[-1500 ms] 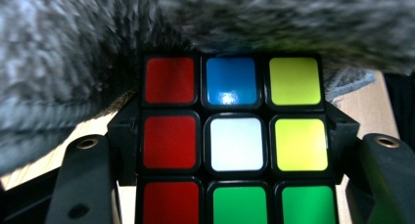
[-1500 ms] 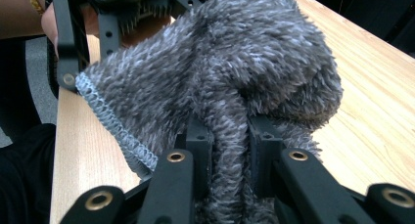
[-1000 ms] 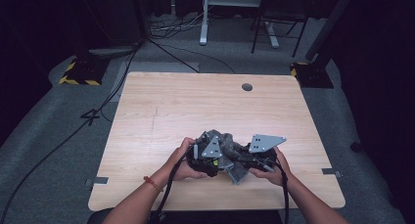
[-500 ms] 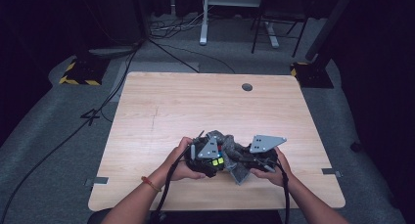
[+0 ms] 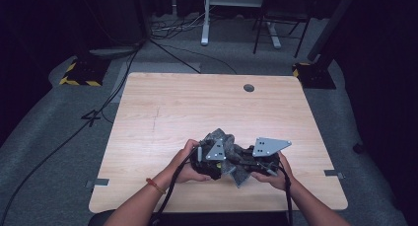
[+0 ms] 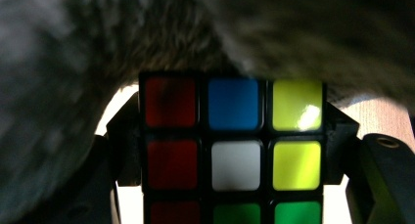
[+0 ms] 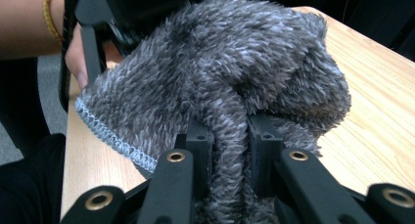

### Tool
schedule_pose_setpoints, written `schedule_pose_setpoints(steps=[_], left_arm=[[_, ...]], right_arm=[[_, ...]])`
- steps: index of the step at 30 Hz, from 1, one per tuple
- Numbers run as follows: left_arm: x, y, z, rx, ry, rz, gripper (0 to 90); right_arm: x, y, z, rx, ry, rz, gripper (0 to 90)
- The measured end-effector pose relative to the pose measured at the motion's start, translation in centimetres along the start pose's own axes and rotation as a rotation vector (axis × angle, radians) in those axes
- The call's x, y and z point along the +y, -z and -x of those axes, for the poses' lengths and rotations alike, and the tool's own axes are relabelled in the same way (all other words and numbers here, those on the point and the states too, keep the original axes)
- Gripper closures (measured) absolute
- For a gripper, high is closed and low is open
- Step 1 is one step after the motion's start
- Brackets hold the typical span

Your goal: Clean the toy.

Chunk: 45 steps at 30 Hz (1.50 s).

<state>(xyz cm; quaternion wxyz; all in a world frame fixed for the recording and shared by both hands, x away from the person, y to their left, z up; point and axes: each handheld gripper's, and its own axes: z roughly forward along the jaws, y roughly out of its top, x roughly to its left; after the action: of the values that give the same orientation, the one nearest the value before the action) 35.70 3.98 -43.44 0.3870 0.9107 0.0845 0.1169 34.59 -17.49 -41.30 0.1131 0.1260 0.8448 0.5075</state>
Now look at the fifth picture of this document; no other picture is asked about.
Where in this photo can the grey round table grommet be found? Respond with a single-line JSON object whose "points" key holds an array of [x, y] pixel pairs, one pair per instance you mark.
{"points": [[248, 88]]}

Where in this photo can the grey tape strip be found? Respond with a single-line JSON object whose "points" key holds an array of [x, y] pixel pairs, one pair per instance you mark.
{"points": [[100, 182], [332, 173]]}

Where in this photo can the small black floor object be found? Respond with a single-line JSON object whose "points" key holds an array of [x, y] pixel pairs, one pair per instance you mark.
{"points": [[359, 148]]}

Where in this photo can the white desk frame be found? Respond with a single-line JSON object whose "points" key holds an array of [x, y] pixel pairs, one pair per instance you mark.
{"points": [[205, 28]]}

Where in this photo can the grey fluffy cloth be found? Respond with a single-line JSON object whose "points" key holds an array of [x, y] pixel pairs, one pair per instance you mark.
{"points": [[220, 134]]}

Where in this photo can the person's left hand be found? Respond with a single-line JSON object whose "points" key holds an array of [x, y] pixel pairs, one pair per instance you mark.
{"points": [[182, 168]]}

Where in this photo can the person's right hand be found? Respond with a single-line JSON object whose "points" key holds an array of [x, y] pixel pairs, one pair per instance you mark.
{"points": [[279, 181]]}

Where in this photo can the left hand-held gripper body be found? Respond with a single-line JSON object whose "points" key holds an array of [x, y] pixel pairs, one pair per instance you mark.
{"points": [[215, 152]]}

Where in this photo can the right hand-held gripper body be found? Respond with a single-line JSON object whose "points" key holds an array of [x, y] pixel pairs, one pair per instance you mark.
{"points": [[269, 147]]}

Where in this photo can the slanted dark metal pole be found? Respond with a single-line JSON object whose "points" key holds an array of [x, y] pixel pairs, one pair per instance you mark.
{"points": [[328, 28]]}

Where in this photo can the black metal chair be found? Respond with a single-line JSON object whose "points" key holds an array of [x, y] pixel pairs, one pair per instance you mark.
{"points": [[282, 12]]}

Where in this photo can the black yellow striped stand base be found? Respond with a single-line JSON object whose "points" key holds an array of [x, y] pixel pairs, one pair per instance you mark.
{"points": [[313, 76], [85, 73]]}

